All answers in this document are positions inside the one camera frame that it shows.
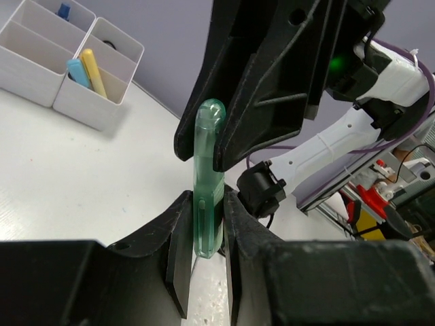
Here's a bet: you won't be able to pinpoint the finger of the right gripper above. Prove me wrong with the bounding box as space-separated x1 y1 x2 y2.
174 1 278 161

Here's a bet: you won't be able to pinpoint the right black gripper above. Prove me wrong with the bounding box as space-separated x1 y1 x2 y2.
213 1 391 172

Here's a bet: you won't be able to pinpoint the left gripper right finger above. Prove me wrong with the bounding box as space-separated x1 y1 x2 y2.
223 190 434 325

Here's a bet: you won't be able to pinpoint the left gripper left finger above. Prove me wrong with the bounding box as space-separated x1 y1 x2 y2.
1 191 193 325

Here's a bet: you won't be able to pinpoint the green highlighter pen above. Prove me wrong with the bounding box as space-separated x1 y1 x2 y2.
193 98 226 259

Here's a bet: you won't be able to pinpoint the yellow highlighter pen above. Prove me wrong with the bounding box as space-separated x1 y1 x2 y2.
80 48 107 98

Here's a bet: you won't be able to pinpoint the blue highlighter pen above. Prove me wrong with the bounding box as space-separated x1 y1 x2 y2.
67 58 92 90

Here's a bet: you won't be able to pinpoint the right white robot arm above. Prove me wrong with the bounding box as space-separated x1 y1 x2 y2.
174 1 434 217

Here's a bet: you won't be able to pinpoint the white four-compartment organizer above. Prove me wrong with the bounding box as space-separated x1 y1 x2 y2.
1 1 144 130

